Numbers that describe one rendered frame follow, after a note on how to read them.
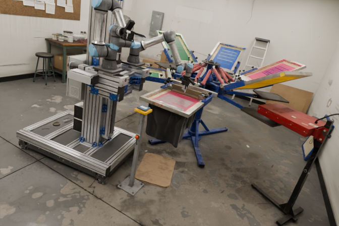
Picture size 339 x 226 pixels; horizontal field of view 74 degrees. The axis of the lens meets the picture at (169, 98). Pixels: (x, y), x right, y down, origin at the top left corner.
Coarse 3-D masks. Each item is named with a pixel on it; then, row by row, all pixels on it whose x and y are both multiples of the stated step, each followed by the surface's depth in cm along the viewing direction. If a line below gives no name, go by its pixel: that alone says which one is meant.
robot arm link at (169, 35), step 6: (168, 30) 252; (168, 36) 248; (174, 36) 253; (168, 42) 250; (174, 42) 252; (174, 48) 252; (174, 54) 254; (174, 60) 257; (180, 60) 257; (180, 66) 255
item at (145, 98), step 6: (156, 90) 270; (162, 90) 280; (144, 96) 243; (150, 96) 256; (150, 102) 236; (156, 102) 233; (168, 108) 228; (174, 108) 227; (192, 108) 236; (198, 108) 246; (180, 114) 224; (186, 114) 221; (192, 114) 230
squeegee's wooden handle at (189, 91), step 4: (172, 84) 286; (176, 84) 285; (172, 88) 287; (176, 88) 285; (180, 88) 282; (188, 88) 278; (188, 92) 279; (192, 92) 276; (196, 92) 274; (200, 92) 272; (196, 96) 275
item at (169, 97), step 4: (168, 92) 283; (172, 92) 285; (176, 92) 288; (160, 96) 263; (164, 96) 266; (168, 96) 268; (172, 96) 271; (176, 96) 274; (180, 96) 276; (160, 100) 251; (164, 100) 253; (168, 100) 255; (172, 100) 258
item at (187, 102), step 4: (184, 96) 279; (188, 96) 282; (176, 100) 260; (180, 100) 263; (184, 100) 265; (188, 100) 268; (192, 100) 271; (196, 100) 274; (172, 104) 246; (180, 104) 250; (184, 104) 253; (188, 104) 255; (192, 104) 258; (184, 108) 241; (188, 108) 244
